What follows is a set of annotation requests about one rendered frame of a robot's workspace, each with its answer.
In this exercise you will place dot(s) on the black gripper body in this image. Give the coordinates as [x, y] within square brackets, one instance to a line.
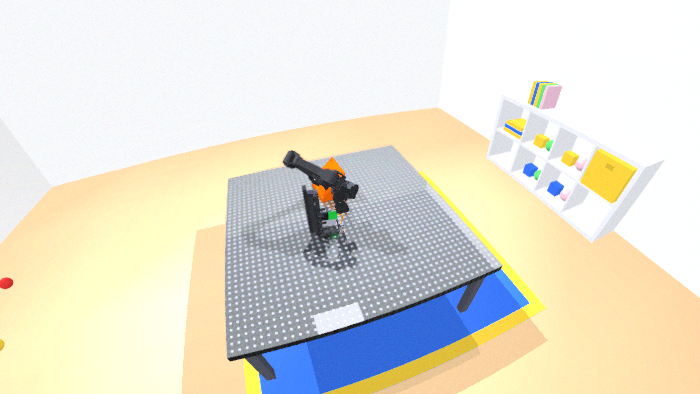
[341, 206]

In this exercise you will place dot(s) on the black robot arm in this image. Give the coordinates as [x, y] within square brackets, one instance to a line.
[319, 176]

